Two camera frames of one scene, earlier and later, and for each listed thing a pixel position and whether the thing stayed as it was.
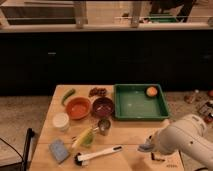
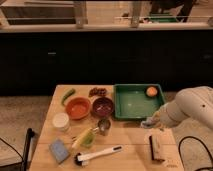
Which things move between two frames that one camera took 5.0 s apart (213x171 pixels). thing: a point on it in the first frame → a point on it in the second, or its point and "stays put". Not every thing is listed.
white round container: x=60 y=121 stays put
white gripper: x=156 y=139 → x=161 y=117
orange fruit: x=151 y=91 stays put
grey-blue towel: x=146 y=147 → x=147 y=123
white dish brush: x=82 y=160 stays put
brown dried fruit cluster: x=94 y=91 stays put
